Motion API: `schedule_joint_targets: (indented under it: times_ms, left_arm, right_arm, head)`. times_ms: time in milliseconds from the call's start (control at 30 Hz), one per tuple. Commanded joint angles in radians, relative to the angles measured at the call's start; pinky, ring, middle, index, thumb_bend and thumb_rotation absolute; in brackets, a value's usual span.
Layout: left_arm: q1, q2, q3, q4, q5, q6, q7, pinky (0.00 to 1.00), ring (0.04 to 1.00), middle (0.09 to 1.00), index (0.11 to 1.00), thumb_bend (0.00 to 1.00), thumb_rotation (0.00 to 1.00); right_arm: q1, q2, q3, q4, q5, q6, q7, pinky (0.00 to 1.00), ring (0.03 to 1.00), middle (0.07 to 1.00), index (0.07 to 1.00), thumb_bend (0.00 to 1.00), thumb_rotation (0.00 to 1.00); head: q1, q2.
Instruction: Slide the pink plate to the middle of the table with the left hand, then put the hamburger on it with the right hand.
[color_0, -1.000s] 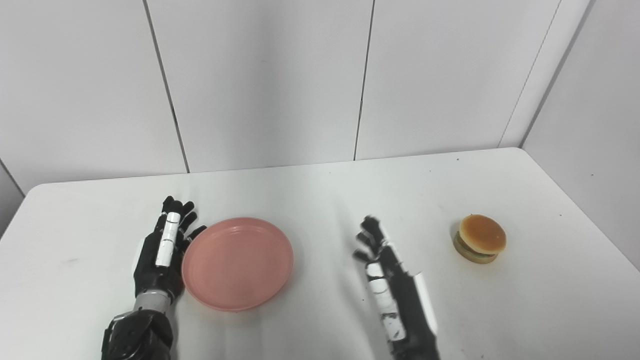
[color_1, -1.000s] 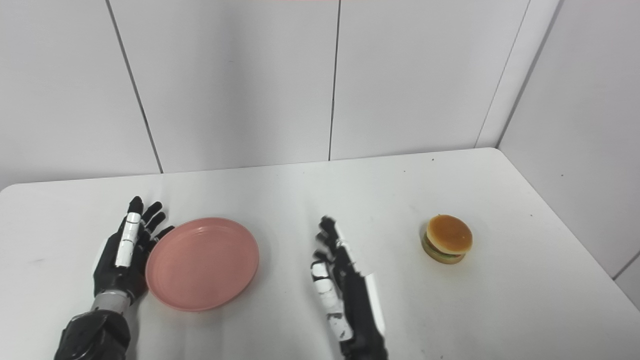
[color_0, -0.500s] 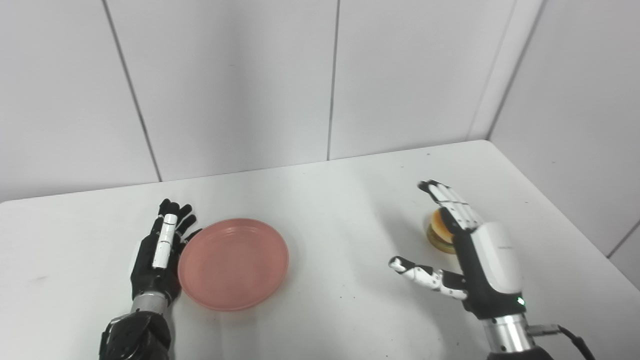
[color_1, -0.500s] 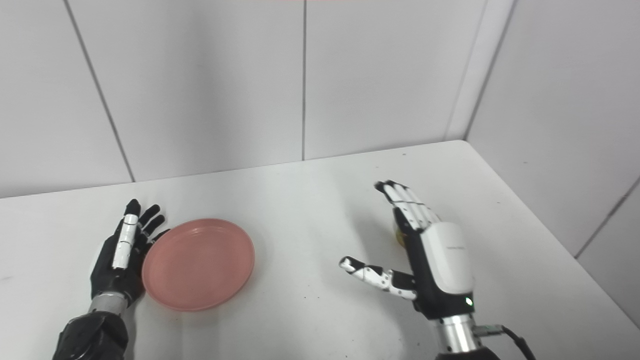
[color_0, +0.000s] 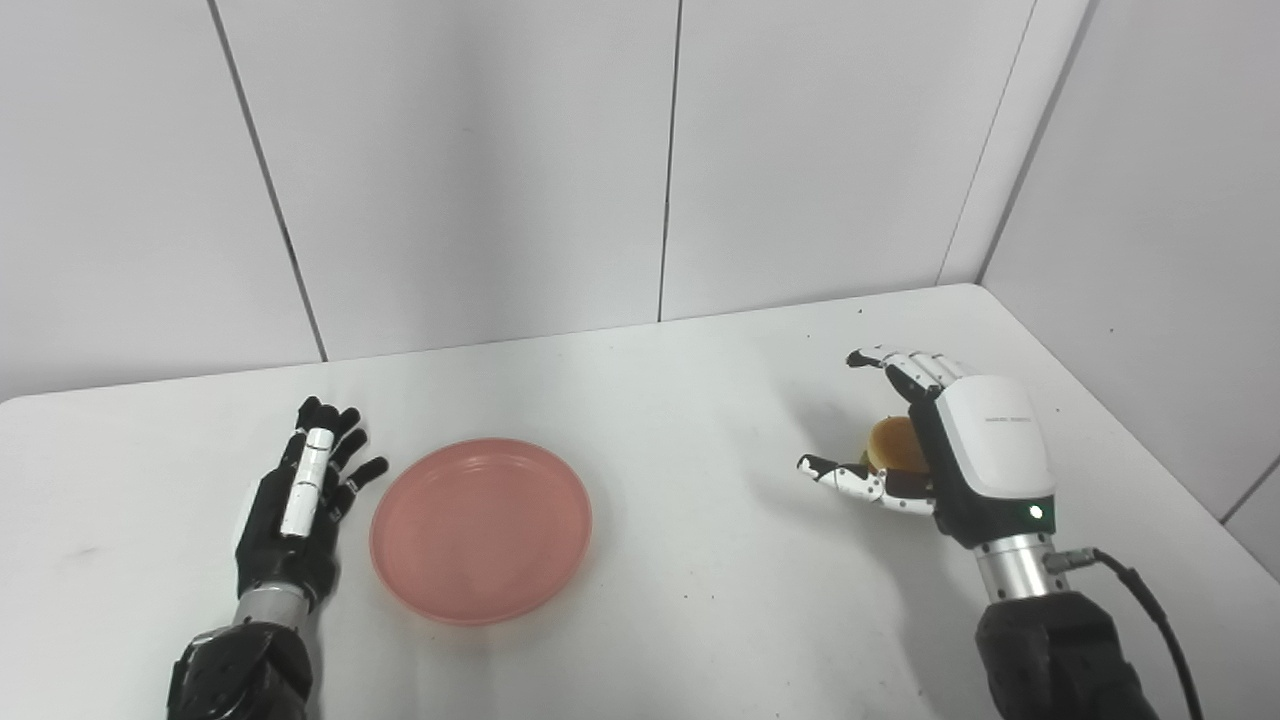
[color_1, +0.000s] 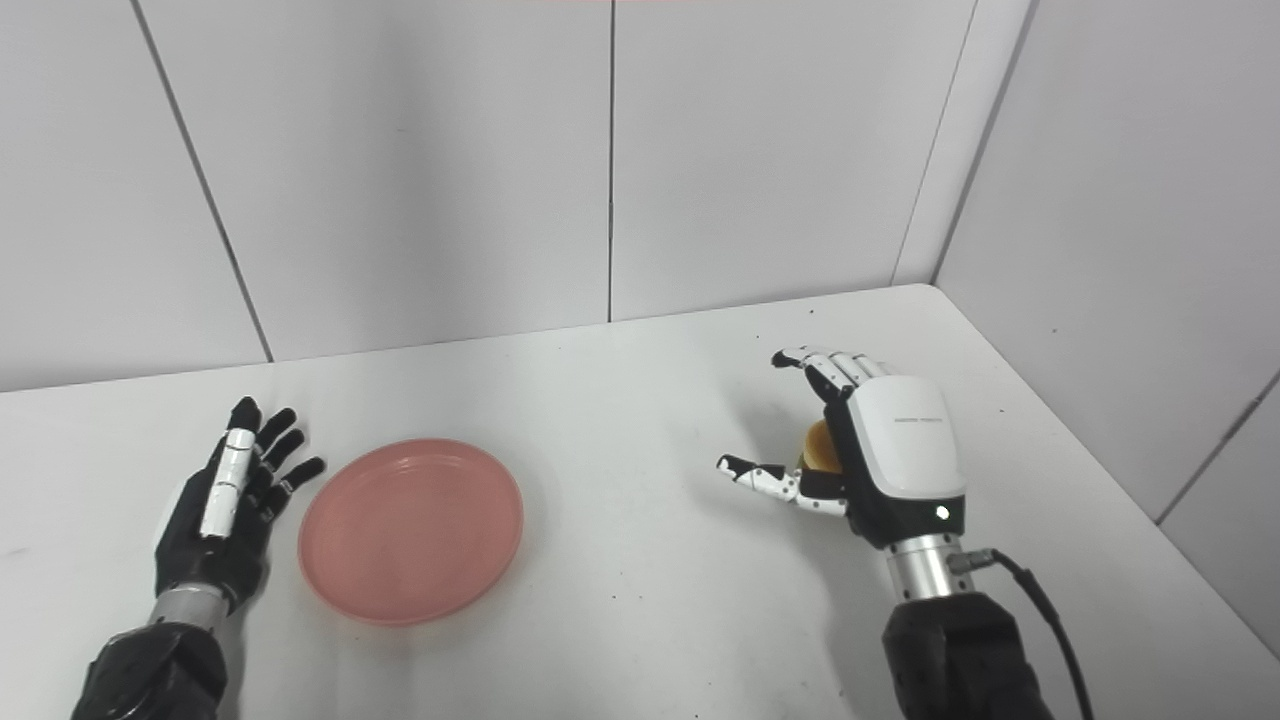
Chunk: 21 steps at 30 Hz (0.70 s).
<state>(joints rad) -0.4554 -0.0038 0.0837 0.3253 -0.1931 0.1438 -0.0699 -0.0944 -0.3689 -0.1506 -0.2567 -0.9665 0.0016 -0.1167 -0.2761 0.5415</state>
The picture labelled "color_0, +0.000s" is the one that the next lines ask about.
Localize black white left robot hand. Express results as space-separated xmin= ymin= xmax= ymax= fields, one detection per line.
xmin=235 ymin=396 xmax=390 ymax=602

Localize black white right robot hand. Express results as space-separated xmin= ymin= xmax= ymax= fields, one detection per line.
xmin=797 ymin=345 xmax=1058 ymax=550

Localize toy hamburger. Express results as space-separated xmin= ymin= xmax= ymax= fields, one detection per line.
xmin=865 ymin=415 xmax=932 ymax=475

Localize pink round plate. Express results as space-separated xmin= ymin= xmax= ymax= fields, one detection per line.
xmin=369 ymin=437 xmax=593 ymax=627

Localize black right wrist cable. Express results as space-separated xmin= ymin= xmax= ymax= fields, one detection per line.
xmin=1042 ymin=545 xmax=1207 ymax=720

